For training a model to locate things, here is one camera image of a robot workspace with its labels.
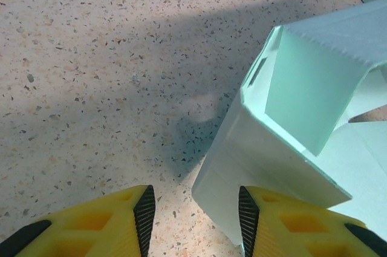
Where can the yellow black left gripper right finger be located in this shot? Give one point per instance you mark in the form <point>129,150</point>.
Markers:
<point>302,232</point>

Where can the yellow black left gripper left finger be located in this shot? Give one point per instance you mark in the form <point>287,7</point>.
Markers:
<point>90,232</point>

